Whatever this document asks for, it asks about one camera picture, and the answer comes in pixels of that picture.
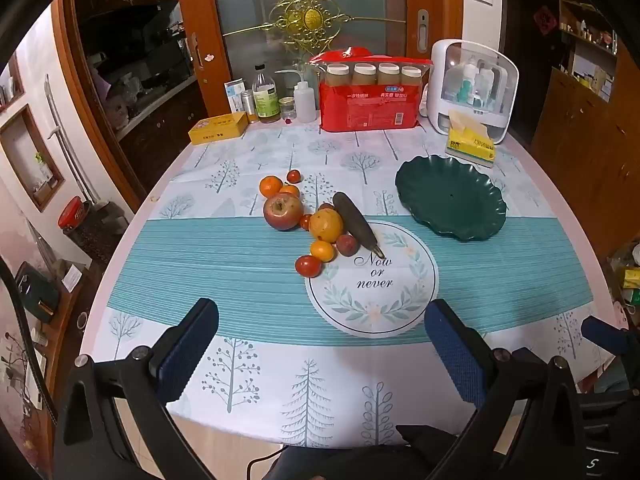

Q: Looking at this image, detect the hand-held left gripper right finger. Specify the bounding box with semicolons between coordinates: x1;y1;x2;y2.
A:
424;298;586;480

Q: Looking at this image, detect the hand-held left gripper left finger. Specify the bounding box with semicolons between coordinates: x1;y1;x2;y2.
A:
52;297;220;480

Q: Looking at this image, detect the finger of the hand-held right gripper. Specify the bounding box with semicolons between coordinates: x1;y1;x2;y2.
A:
581;315;640;391

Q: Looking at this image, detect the dark green scalloped plate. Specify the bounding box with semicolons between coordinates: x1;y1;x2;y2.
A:
395;155;507;242

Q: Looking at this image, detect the red apple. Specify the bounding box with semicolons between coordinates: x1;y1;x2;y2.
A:
263;193;305;232

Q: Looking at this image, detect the large yellow orange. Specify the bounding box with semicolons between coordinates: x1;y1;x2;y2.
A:
308;209;345;243

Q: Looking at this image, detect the tree printed tablecloth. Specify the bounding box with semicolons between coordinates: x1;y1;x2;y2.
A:
82;110;618;448

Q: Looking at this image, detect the dark green case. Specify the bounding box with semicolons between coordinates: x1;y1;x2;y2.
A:
15;262;58;323

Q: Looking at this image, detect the dark green cucumber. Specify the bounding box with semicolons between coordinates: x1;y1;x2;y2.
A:
332;191;385;259

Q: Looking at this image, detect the red lidded container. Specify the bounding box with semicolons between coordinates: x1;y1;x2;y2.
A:
57;196;91;233

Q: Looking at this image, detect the brown wooden cabinet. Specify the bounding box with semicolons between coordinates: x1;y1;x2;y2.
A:
530;40;640;261

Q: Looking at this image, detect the yellow tissue pack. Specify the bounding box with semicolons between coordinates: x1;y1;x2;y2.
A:
446;110;497;162

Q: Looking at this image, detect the flat yellow box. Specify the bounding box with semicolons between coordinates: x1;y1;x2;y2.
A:
188;112;248;146

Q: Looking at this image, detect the kitchen counter cabinet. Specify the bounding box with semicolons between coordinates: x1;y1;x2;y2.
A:
75;0;211;161

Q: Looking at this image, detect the silver metal pole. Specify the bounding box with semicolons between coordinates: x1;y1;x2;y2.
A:
44;74;96;206

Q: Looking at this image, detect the blue and white carton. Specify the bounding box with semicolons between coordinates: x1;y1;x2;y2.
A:
223;79;247;114

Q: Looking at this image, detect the green label glass bottle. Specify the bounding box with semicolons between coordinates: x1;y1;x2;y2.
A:
251;64;281;124

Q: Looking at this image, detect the red paper cup package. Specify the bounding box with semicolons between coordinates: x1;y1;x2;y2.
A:
310;46;433;132

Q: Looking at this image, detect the white cosmetic storage box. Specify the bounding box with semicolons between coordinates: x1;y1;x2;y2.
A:
426;39;517;145

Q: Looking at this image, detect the teal cosmetic bottle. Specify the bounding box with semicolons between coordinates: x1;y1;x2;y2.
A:
457;62;478;106

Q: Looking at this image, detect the white squeeze bottle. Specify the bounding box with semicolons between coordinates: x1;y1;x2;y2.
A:
274;67;318;123

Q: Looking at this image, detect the wooden framed glass door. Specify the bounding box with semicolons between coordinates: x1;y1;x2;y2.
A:
172;0;463;126

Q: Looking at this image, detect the gold door ornament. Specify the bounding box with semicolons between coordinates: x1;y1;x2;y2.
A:
222;0;407;58

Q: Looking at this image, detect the black cable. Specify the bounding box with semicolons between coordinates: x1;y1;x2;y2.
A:
0;257;56;441

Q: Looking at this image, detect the wooden wall shelf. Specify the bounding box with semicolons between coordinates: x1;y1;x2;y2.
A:
555;0;621;106

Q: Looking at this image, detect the red paper wall decoration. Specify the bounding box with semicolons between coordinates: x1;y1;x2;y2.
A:
534;6;557;36

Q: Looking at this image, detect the silver door handle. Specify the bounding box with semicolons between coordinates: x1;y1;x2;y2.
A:
416;8;431;53

